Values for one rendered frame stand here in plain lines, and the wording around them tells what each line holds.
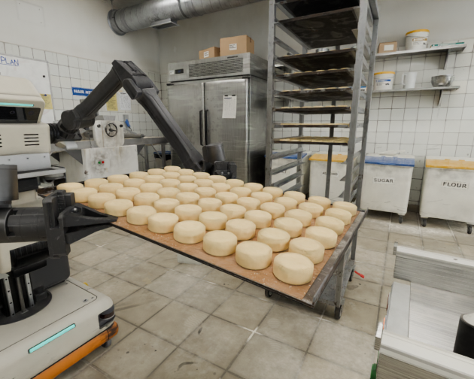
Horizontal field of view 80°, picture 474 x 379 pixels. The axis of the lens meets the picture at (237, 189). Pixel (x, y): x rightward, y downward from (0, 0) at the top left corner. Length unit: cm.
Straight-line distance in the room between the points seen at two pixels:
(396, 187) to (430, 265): 312
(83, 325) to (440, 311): 144
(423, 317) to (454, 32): 410
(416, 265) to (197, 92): 395
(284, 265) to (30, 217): 40
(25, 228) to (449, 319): 68
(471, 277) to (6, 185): 80
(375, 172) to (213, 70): 251
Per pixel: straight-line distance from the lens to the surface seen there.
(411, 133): 435
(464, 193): 382
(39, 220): 54
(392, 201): 381
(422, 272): 67
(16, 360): 156
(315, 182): 388
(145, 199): 59
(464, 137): 440
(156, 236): 47
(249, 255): 38
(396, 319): 56
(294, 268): 36
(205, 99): 425
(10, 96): 131
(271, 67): 169
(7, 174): 57
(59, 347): 163
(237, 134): 396
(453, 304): 65
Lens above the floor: 114
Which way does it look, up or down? 13 degrees down
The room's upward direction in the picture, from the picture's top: straight up
